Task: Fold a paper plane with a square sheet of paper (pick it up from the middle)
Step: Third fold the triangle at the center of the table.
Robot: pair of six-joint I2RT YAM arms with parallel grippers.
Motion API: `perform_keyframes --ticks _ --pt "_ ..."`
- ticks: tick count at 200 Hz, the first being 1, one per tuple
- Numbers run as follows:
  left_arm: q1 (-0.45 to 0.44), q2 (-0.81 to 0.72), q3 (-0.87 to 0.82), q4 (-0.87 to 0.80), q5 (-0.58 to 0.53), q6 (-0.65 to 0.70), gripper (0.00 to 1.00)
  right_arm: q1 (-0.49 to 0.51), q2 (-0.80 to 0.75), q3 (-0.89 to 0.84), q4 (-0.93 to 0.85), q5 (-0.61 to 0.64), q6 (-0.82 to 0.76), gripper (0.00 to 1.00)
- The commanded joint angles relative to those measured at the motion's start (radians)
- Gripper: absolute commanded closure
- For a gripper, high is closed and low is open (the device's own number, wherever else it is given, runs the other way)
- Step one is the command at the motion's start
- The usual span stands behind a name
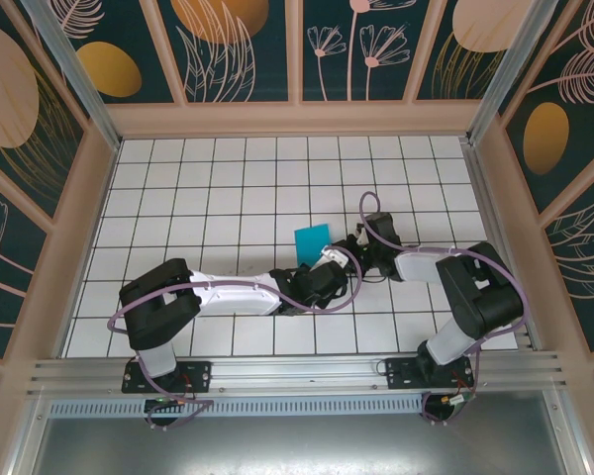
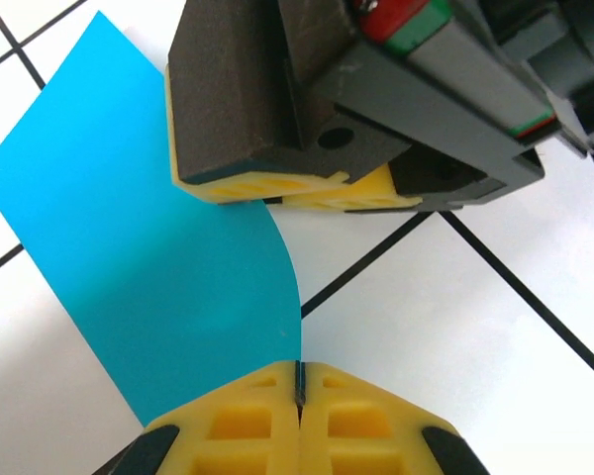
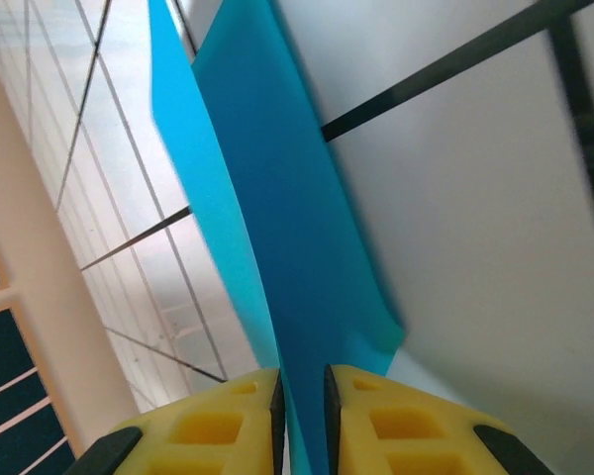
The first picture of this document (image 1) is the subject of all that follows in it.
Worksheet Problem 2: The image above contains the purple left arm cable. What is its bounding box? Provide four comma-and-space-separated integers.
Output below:
107, 245, 363, 431

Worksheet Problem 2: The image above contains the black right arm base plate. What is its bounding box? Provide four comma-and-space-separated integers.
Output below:
384, 356, 475, 392

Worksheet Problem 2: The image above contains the slotted grey cable duct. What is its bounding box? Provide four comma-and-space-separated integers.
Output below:
47, 395, 558, 418

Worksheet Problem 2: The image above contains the grey metal sheet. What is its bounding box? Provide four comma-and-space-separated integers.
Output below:
9, 415, 590, 475

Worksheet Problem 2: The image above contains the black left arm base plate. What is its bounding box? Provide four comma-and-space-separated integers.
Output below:
122, 359, 213, 395

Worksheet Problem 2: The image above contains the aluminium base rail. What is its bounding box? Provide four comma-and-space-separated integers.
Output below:
27, 349, 570, 400

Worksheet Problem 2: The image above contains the aluminium frame post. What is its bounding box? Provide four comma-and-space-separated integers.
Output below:
22, 0, 124, 150
466, 0, 559, 145

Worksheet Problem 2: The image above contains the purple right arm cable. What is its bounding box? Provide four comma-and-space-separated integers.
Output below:
358, 191, 532, 428

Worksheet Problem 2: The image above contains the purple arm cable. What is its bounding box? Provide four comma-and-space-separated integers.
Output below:
358, 191, 532, 428
107, 245, 363, 431

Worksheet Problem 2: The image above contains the small circuit board with wires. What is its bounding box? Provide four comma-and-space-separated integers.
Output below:
438, 393, 478, 413
145, 394, 192, 413

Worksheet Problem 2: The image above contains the aluminium side rail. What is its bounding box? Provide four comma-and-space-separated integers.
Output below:
460, 140, 544, 353

